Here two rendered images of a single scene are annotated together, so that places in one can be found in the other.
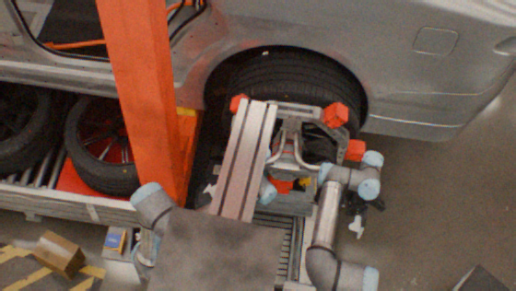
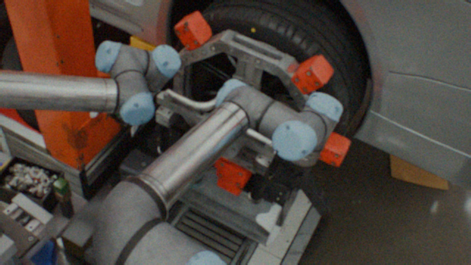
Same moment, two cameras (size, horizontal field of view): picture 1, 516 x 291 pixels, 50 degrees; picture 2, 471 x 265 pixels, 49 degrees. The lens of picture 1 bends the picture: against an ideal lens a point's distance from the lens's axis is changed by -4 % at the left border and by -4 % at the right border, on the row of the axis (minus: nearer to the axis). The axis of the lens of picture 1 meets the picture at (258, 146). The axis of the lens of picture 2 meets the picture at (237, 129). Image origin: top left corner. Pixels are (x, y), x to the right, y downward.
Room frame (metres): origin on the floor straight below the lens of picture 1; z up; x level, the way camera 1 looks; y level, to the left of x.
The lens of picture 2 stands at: (0.32, -0.50, 2.14)
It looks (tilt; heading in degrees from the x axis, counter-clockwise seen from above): 49 degrees down; 18
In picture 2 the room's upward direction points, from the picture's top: 10 degrees clockwise
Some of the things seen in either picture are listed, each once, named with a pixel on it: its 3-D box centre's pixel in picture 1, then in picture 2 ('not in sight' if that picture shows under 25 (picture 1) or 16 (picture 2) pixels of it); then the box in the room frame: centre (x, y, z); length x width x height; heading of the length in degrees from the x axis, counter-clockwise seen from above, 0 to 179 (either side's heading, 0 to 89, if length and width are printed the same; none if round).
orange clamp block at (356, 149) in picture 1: (354, 150); (332, 148); (1.46, -0.45, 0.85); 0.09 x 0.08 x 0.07; 88
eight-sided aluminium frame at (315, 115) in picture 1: (287, 142); (246, 109); (1.46, -0.14, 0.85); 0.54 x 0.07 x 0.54; 88
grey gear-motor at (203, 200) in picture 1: (216, 186); (163, 163); (1.50, 0.21, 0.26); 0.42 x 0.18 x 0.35; 178
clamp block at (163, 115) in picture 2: not in sight; (170, 110); (1.27, 0.04, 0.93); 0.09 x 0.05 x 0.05; 178
